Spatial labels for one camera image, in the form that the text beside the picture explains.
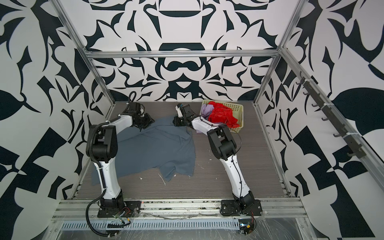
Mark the lilac t shirt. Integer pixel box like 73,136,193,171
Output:
200,104,214,120

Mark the small electronics board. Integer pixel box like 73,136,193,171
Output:
239,218,257,235

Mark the pale green plastic basket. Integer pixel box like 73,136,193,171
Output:
202,100,244,133

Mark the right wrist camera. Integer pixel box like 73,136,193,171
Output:
176,104,183,118

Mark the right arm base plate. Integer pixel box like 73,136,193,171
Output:
220,200,263,217

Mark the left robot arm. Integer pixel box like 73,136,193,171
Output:
86,102,155,211

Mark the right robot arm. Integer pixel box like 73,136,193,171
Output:
173,104,255,216

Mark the aluminium frame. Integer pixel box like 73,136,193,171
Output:
53,1,384,238

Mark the grey t shirt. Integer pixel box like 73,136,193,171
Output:
111,116,196,182

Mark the black coat hook rail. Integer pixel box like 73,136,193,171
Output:
297,72,367,159

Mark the white slotted cable duct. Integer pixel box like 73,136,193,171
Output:
59,218,241,232

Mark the red t shirt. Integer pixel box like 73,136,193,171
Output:
208,101,240,129

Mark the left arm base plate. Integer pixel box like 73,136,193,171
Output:
97,200,142,218

